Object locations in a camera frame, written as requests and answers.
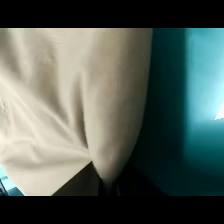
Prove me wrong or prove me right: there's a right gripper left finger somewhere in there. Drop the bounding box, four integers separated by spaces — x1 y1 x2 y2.
52 161 102 197

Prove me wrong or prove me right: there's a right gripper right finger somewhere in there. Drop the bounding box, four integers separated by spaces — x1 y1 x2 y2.
115 169 148 197

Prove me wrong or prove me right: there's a cream shirt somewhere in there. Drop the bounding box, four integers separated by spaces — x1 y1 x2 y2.
0 27 154 197

